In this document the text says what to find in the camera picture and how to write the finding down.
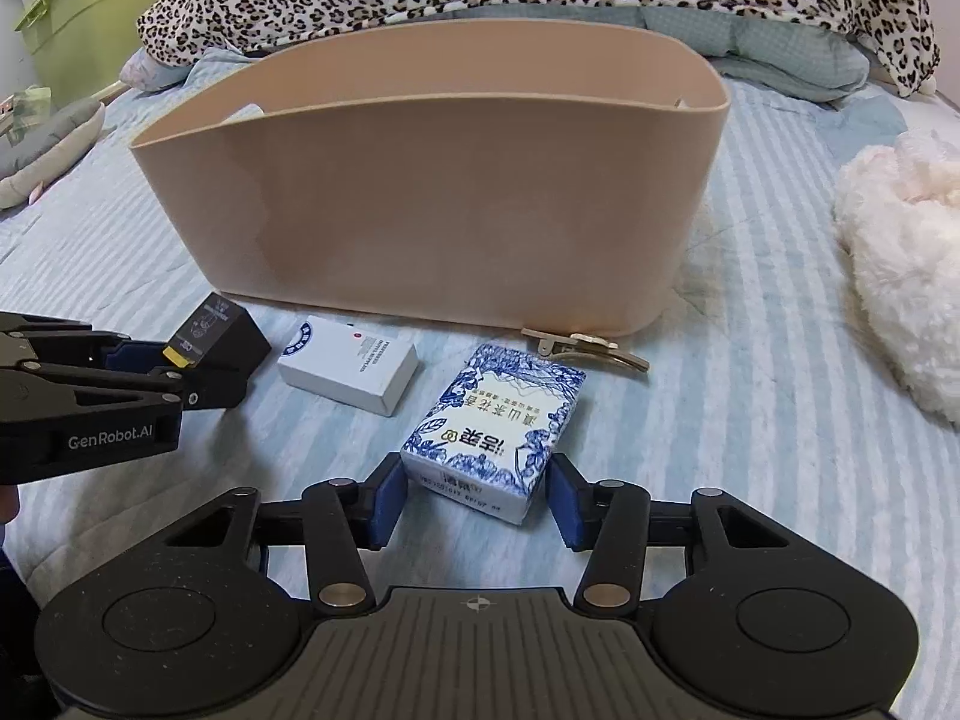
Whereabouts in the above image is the small black box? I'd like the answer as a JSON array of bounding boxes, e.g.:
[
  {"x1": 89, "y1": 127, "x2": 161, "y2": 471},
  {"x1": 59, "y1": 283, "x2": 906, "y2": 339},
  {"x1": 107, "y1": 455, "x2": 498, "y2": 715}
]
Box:
[{"x1": 166, "y1": 292, "x2": 272, "y2": 391}]

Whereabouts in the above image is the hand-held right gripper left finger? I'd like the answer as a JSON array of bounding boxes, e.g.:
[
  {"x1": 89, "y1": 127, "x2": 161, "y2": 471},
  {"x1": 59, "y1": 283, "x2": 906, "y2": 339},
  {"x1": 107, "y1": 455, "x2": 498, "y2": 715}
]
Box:
[{"x1": 161, "y1": 454, "x2": 410, "y2": 612}]

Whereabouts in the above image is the grey plush toy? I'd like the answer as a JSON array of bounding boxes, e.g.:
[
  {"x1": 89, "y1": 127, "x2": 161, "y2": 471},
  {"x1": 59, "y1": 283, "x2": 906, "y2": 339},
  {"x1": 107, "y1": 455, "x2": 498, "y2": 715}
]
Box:
[{"x1": 0, "y1": 97, "x2": 107, "y2": 211}]

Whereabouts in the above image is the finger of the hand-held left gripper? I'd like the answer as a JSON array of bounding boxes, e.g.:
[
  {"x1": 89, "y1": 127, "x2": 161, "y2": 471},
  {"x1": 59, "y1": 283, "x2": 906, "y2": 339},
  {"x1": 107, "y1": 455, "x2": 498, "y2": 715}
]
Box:
[
  {"x1": 0, "y1": 360, "x2": 250, "y2": 428},
  {"x1": 0, "y1": 310, "x2": 190, "y2": 374}
]

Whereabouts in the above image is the light blue pillow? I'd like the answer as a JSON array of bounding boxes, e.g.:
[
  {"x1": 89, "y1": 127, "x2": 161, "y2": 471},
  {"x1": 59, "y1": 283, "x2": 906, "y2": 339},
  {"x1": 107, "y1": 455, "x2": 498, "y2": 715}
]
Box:
[{"x1": 643, "y1": 6, "x2": 872, "y2": 104}]

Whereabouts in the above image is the white plush toy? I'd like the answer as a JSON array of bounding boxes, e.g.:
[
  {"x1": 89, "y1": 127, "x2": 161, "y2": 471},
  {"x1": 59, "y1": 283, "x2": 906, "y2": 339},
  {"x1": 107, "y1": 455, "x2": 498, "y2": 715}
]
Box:
[{"x1": 832, "y1": 127, "x2": 960, "y2": 430}]

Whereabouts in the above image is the metal hair clip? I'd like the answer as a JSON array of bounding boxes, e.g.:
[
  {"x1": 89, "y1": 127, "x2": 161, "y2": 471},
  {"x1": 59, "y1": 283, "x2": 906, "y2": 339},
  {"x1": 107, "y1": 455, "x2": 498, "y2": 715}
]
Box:
[{"x1": 522, "y1": 328, "x2": 650, "y2": 374}]

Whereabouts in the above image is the white box with blue emblem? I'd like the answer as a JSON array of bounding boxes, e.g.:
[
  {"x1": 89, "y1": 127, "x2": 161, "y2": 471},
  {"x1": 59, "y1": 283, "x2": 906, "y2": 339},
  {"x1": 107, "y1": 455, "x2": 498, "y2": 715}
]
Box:
[{"x1": 277, "y1": 315, "x2": 419, "y2": 418}]

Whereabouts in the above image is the green plastic bin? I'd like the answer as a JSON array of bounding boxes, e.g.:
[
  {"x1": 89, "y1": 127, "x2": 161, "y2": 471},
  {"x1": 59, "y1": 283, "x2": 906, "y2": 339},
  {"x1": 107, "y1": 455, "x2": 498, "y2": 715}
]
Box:
[{"x1": 15, "y1": 0, "x2": 227, "y2": 100}]

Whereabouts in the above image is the blue and white patterned box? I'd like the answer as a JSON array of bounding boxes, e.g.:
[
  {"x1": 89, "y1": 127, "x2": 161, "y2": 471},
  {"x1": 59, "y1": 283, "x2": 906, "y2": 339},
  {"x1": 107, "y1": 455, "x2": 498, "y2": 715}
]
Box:
[{"x1": 399, "y1": 342, "x2": 588, "y2": 527}]

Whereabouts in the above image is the blue striped bed sheet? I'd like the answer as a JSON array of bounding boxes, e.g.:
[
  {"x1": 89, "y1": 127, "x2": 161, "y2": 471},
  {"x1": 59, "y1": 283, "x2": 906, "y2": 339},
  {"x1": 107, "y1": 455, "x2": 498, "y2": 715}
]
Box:
[{"x1": 0, "y1": 45, "x2": 960, "y2": 720}]

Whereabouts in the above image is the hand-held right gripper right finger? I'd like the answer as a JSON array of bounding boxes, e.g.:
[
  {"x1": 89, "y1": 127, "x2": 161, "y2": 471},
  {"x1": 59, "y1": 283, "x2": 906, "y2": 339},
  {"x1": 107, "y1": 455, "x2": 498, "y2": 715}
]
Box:
[{"x1": 546, "y1": 456, "x2": 820, "y2": 611}]

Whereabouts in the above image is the beige storage basket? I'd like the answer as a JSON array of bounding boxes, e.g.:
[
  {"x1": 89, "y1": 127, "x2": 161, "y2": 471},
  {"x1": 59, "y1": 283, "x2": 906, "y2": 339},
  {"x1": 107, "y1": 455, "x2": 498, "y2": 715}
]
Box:
[{"x1": 129, "y1": 19, "x2": 733, "y2": 340}]

